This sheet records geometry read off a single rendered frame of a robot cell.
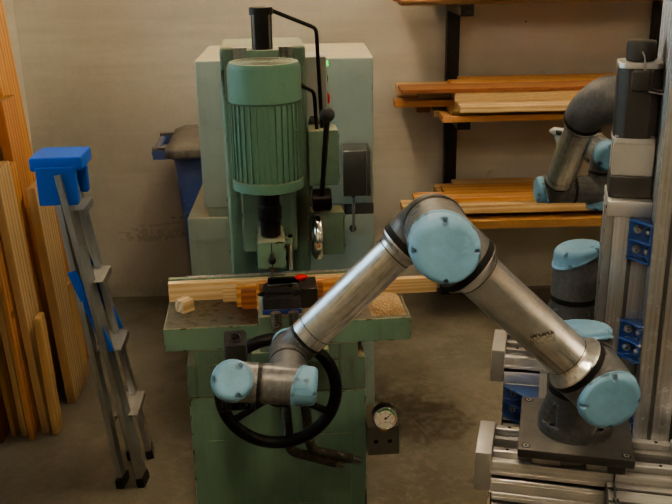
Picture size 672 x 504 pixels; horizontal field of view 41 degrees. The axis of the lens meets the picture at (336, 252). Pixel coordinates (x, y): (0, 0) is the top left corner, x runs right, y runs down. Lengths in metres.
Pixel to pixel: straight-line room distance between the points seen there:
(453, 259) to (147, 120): 3.20
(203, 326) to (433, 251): 0.83
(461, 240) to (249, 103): 0.78
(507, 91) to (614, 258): 2.20
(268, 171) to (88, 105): 2.56
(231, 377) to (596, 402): 0.65
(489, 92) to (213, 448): 2.33
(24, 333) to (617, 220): 2.28
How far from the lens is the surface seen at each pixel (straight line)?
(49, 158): 2.89
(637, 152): 1.95
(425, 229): 1.50
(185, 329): 2.18
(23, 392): 3.55
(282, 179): 2.15
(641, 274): 2.00
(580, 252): 2.26
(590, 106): 2.18
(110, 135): 4.62
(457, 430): 3.51
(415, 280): 2.33
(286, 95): 2.11
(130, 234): 4.73
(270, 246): 2.22
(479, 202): 4.21
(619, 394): 1.69
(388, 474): 3.24
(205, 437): 2.31
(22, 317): 3.48
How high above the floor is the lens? 1.77
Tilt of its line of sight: 19 degrees down
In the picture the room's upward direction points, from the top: 1 degrees counter-clockwise
